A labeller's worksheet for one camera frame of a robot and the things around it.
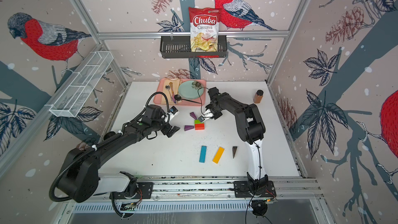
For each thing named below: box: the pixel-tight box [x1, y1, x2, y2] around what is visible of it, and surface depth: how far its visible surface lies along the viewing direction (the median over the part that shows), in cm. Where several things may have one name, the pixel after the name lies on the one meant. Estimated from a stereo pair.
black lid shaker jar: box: [103, 131, 117, 141], surface depth 82 cm
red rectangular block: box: [194, 123, 205, 131], surface depth 97 cm
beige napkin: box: [161, 77, 183, 105], surface depth 120 cm
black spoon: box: [174, 94, 202, 105], surface depth 112 cm
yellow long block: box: [211, 146, 225, 164], surface depth 87 cm
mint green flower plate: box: [177, 79, 205, 100], surface depth 116 cm
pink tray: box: [153, 77, 207, 107], surface depth 116 cm
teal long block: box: [199, 145, 207, 164], surface depth 87 cm
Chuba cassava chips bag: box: [188, 7, 222, 52], surface depth 87 cm
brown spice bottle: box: [253, 89, 264, 104], surface depth 106 cm
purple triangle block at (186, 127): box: [183, 125, 195, 132], surface depth 96 cm
